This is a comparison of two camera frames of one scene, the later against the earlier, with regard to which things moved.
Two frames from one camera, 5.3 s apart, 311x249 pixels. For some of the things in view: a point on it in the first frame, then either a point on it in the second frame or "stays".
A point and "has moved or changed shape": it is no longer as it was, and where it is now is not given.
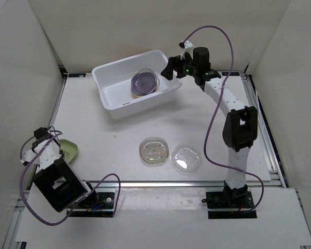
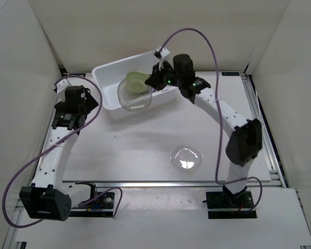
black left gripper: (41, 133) to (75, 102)
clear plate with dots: (154, 151) to (134, 102)
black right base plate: (232, 204) stays
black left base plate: (104, 208) stays
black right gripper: (168, 72) to (155, 80)
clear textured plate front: (185, 159) stays
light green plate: (69, 149) has moved or changed shape
